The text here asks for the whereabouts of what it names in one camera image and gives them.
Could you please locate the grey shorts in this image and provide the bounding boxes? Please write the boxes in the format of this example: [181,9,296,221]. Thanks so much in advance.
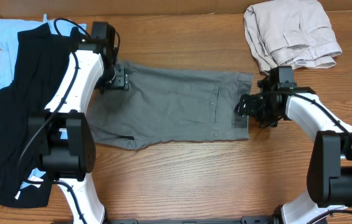
[87,60,253,150]

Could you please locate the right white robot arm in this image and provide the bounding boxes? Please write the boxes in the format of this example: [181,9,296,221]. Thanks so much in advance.
[234,87,352,223]

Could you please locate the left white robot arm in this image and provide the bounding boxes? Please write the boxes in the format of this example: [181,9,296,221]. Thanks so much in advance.
[26,39,123,223]

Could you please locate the black shirt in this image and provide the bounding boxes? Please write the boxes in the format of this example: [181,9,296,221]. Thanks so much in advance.
[0,24,83,208]

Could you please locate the folded beige trousers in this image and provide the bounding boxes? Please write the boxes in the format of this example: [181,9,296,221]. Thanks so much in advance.
[244,0,342,74]

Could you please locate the light blue shirt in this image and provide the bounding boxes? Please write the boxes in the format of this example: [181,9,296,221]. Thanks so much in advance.
[0,14,88,190]

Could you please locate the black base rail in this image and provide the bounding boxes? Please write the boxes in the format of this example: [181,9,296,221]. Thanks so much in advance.
[50,215,328,224]

